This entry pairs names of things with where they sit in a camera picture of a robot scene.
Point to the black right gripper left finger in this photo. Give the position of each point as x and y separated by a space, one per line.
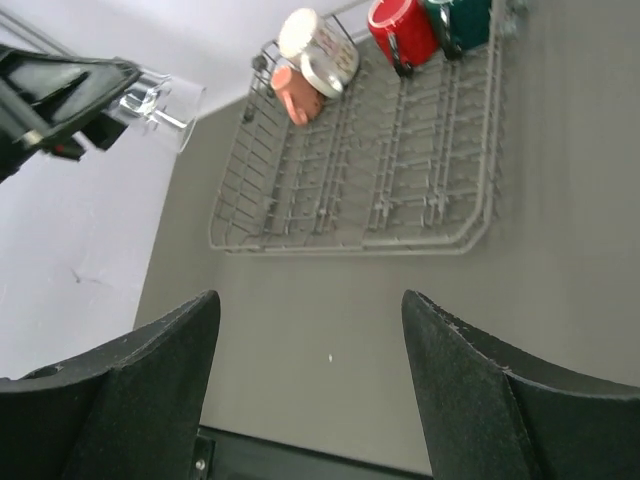
127 409

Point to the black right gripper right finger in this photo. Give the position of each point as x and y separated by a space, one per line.
490 410

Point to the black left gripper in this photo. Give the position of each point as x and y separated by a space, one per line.
47 99

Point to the clear drinking glass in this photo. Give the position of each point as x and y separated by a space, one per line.
164 106

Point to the pink mug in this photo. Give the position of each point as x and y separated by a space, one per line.
302 102

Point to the white mug orange inside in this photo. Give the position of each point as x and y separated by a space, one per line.
327 58

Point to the red mug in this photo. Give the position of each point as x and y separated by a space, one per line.
403 32

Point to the green mug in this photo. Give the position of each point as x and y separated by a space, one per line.
459 25

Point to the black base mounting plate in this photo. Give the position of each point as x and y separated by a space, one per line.
220 454

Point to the left aluminium corner post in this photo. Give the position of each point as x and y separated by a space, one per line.
16 29

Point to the grey wire dish rack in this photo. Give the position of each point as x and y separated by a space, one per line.
392 167

